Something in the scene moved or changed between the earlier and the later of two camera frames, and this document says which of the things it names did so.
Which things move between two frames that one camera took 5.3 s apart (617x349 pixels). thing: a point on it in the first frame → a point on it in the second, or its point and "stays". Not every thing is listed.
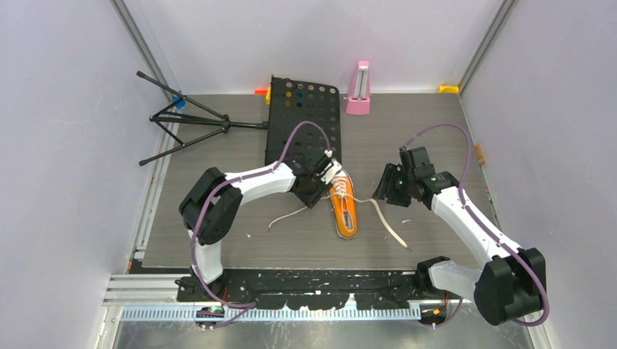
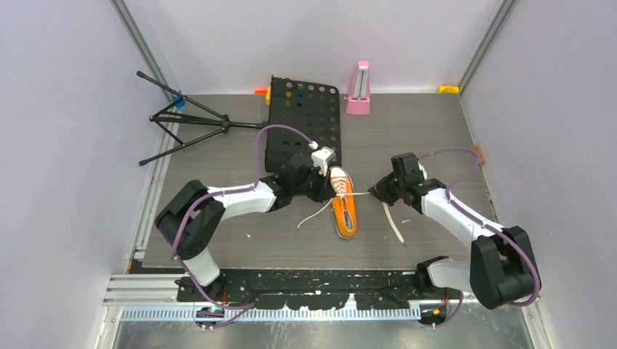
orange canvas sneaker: x=343 y=198 stays
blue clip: x=180 y=102 stays
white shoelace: x=339 y=185 → x=340 y=186
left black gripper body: x=313 y=192 stays
